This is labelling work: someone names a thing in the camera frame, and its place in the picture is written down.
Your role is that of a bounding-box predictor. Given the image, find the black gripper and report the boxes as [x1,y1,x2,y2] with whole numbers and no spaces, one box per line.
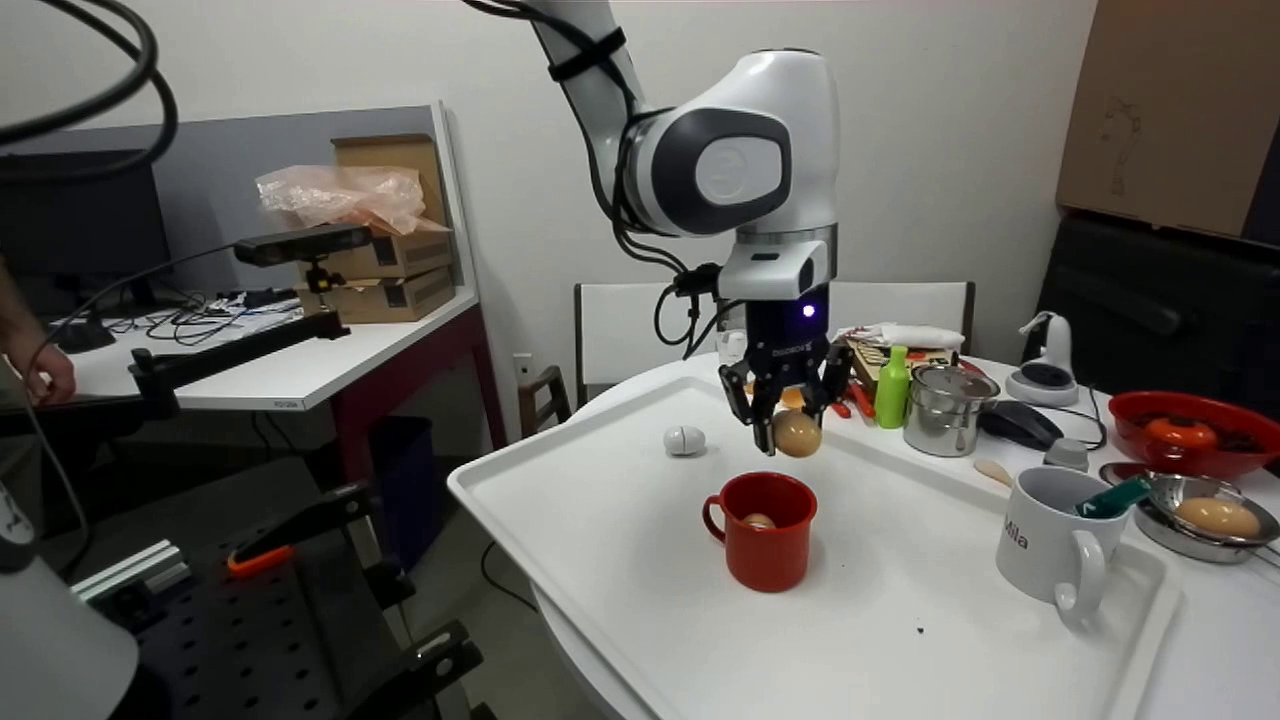
[716,293,855,454]

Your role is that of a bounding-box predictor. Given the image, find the tan egg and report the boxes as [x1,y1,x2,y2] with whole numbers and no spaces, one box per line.
[774,403,827,458]

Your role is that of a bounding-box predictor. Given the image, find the person forearm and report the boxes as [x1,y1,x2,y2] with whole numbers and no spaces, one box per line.
[0,256,54,351]

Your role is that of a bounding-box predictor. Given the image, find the red mug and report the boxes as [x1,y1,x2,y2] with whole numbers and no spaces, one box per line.
[700,469,824,597]

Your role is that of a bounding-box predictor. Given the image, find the white mug with print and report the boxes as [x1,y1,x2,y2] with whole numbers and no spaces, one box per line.
[993,465,1135,633]

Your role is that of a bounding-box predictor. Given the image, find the person hand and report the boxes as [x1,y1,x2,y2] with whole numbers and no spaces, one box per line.
[0,331,80,410]

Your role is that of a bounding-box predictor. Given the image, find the green squeeze bottle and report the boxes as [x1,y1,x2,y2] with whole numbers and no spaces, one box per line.
[872,344,917,430]

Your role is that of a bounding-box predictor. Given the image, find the white egg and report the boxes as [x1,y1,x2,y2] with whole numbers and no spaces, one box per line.
[661,420,714,465]

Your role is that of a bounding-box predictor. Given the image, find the white striped towel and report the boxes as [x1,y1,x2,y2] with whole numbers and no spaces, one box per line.
[853,319,969,356]

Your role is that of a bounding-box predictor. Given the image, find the metal cup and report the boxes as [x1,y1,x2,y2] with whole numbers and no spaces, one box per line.
[900,359,1005,465]

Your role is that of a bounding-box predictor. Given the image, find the white chair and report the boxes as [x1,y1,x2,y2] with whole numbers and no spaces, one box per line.
[574,275,979,403]

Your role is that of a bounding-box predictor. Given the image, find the white plastic tray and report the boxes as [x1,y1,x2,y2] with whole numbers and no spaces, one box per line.
[445,359,1190,720]

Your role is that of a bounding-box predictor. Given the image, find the black computer mouse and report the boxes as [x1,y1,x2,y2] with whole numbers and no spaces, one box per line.
[977,395,1068,450]

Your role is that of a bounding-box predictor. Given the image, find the white dispenser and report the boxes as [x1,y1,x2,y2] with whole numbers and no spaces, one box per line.
[1005,309,1091,409]

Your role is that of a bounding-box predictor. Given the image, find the green spoon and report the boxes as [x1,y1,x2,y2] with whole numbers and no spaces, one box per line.
[1074,474,1157,519]

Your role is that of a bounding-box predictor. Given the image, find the orange food in bowl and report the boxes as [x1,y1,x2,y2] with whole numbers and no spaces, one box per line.
[1141,414,1226,454]

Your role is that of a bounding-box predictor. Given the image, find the plate with food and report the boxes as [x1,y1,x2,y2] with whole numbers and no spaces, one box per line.
[1134,473,1280,567]

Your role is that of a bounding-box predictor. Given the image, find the dark blue bin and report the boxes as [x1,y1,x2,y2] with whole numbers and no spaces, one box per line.
[369,410,445,570]

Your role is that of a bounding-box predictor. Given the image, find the flat cardboard box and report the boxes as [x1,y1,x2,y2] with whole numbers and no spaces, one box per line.
[297,222,464,329]

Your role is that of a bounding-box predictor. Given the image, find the tall cardboard box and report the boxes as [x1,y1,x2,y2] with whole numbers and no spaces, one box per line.
[327,131,457,240]

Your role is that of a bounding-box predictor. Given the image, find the egg in metal bowl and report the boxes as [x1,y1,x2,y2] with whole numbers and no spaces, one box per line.
[1173,491,1264,545]

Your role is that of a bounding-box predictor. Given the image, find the red bowl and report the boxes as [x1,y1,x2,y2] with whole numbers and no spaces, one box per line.
[1106,389,1280,481]

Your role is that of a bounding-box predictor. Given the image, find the large cardboard box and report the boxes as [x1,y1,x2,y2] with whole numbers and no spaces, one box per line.
[1057,0,1280,252]

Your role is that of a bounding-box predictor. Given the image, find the pink plastic bag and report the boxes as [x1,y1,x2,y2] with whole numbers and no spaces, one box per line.
[253,158,431,240]

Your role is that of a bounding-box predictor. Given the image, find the black metal rig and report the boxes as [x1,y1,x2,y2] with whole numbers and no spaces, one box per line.
[125,474,492,720]

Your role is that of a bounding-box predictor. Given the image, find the black monitor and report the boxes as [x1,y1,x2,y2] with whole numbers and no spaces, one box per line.
[0,147,175,319]

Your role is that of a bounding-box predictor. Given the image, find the white rounded object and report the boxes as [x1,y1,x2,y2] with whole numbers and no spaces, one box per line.
[0,485,146,720]

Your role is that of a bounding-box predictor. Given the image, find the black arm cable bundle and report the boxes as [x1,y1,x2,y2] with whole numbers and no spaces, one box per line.
[464,0,737,359]

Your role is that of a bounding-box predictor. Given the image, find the black camera bar on arm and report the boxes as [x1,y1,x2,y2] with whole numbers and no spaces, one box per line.
[233,222,381,271]

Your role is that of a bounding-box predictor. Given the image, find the black camera support arm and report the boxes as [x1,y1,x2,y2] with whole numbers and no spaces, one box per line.
[125,309,351,420]

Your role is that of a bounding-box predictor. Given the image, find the tangled desk cables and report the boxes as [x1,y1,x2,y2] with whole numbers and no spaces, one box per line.
[125,283,309,348]

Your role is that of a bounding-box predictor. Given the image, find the silver aluminium rail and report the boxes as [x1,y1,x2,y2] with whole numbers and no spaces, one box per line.
[71,537,184,604]

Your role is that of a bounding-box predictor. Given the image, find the thick black cable loop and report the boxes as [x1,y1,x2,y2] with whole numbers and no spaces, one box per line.
[0,0,179,153]

